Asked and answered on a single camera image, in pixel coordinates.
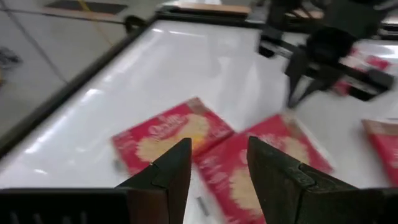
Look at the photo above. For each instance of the red Orville popcorn bag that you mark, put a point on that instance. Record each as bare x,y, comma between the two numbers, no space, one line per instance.
161,130
385,149
224,174
377,62

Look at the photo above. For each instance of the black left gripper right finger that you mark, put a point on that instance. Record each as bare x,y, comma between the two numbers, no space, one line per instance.
280,186

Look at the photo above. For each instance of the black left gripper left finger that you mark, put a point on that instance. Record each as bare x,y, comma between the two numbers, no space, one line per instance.
168,186

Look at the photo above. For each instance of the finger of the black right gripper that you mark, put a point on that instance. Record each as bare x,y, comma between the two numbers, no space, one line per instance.
297,74
317,87

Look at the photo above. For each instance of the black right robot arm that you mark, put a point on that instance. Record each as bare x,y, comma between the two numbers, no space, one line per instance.
348,15

